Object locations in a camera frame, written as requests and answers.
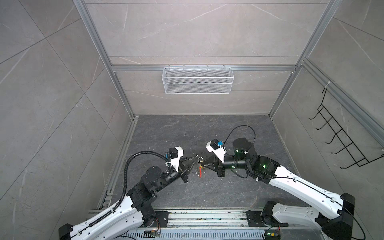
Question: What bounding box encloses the left black corrugated cable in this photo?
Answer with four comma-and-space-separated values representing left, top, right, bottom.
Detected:
89, 150, 169, 226

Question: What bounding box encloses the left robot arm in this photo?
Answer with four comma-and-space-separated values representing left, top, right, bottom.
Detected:
59, 157, 197, 240

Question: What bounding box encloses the white wire mesh basket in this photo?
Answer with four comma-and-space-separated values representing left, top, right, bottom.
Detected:
162, 67, 235, 95

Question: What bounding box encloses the black wire hook rack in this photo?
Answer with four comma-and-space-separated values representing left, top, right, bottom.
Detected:
308, 88, 384, 170

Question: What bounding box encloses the right black camera cable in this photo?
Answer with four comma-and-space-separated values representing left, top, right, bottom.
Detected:
223, 125, 257, 148

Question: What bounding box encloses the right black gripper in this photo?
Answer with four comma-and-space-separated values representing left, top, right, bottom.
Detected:
200, 153, 251, 178

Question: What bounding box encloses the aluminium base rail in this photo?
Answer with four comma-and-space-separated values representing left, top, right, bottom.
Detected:
118, 209, 327, 240

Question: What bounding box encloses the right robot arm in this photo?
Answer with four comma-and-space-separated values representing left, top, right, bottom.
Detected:
202, 138, 355, 240

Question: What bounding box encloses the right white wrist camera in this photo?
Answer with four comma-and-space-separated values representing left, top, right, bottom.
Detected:
206, 139, 227, 163

